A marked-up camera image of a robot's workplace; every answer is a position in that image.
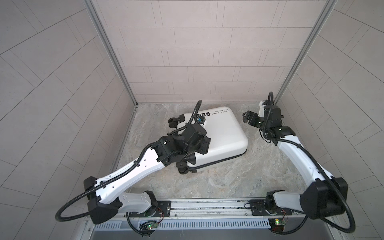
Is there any white black suitcase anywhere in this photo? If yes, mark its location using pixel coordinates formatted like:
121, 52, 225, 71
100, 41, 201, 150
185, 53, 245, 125
176, 107, 249, 174

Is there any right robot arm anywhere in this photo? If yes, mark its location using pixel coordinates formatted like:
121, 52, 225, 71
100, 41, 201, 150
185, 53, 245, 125
243, 111, 352, 220

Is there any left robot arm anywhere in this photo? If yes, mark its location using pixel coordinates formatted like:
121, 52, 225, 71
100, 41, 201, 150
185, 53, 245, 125
84, 124, 211, 225

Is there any left circuit board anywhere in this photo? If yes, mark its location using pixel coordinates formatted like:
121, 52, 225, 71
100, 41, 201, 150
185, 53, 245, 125
140, 221, 159, 231

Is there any circuit board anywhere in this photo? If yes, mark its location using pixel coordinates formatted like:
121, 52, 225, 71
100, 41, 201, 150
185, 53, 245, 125
140, 221, 159, 231
268, 218, 286, 233

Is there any right circuit board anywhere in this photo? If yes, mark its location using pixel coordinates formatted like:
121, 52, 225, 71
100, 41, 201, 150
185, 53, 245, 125
268, 218, 286, 233

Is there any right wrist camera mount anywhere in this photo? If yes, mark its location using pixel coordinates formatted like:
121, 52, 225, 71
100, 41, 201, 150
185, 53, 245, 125
258, 100, 283, 129

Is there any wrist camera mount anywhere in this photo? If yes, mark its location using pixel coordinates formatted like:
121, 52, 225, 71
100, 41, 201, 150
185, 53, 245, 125
258, 100, 283, 129
194, 115, 206, 125

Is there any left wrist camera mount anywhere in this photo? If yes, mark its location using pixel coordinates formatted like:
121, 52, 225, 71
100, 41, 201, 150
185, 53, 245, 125
194, 115, 206, 125

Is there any aluminium mounting rail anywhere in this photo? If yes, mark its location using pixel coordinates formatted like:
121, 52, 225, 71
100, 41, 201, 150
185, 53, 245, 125
83, 196, 334, 221

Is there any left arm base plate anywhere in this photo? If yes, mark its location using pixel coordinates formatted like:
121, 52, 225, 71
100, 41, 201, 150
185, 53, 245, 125
129, 201, 172, 218

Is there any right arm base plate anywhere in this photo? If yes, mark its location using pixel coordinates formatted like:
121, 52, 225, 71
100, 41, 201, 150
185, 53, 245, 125
248, 199, 293, 217

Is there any right black corrugated cable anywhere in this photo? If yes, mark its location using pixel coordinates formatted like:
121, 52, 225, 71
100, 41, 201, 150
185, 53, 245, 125
260, 91, 356, 235

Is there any black corrugated cable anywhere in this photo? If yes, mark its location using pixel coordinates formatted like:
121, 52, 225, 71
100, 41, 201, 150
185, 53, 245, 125
54, 99, 203, 237
260, 91, 356, 235

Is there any metal corner post right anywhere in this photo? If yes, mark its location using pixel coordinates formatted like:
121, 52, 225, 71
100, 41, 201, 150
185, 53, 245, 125
275, 0, 338, 105

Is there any metal corner post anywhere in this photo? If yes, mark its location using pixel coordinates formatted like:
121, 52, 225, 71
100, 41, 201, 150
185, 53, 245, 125
84, 0, 138, 107
275, 0, 338, 105

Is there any left black corrugated cable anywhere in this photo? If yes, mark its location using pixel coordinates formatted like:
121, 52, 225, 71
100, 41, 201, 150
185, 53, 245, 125
54, 99, 203, 237

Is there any metal corner post left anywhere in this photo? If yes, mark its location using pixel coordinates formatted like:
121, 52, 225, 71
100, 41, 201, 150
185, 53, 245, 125
84, 0, 138, 107

